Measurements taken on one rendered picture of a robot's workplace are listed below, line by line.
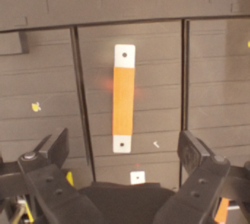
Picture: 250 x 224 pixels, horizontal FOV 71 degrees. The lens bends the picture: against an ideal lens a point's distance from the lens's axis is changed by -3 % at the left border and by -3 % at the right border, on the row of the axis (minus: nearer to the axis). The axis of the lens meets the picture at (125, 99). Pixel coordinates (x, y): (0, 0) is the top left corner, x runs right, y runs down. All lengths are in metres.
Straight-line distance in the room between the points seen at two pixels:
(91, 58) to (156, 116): 0.12
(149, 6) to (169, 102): 0.13
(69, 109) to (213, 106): 0.20
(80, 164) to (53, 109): 0.09
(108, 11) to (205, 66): 0.14
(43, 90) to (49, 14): 0.10
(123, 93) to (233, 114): 0.16
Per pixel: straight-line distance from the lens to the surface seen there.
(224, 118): 0.30
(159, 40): 0.25
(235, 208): 0.43
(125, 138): 0.27
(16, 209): 0.43
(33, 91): 0.28
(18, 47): 0.25
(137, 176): 0.32
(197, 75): 0.27
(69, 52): 0.25
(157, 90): 0.25
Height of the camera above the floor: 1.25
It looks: 76 degrees down
